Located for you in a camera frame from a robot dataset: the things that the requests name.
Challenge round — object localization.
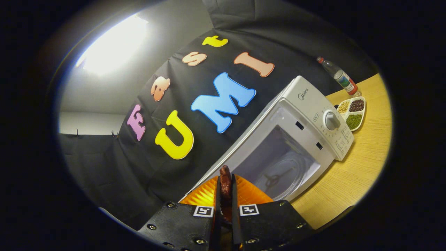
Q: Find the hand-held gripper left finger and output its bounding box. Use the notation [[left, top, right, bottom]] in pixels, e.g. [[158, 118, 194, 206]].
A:
[[138, 175, 222, 251]]

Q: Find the clear plastic water bottle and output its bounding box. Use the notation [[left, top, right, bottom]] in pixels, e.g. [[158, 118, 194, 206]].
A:
[[316, 56, 362, 97]]

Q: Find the red meat strip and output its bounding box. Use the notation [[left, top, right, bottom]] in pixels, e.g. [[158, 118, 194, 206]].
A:
[[219, 165, 233, 223]]

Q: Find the white divided bean dish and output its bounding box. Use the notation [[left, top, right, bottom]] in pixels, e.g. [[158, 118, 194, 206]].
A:
[[336, 96, 366, 132]]

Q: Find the ceiling light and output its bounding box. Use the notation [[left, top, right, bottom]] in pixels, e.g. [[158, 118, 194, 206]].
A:
[[75, 14, 148, 75]]

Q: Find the white toaster oven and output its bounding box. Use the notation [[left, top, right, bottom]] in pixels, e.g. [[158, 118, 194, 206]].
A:
[[179, 76, 355, 203]]

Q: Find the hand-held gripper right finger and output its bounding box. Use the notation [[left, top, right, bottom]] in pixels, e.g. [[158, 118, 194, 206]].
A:
[[231, 174, 316, 251]]

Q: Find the glass turntable plate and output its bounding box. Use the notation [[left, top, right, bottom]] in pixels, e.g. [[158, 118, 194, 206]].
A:
[[254, 158, 308, 201]]

